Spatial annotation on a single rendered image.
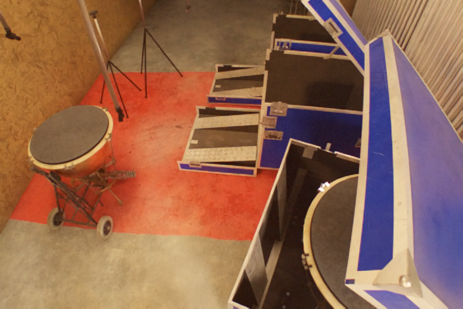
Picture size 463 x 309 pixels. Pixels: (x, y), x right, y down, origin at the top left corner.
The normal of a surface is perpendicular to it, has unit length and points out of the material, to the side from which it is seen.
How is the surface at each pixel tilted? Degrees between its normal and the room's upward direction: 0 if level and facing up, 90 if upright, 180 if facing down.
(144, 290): 0
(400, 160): 52
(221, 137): 2
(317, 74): 90
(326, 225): 0
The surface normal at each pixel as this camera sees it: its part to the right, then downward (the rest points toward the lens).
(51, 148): 0.00, -0.70
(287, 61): -0.12, 0.71
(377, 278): -0.73, -0.64
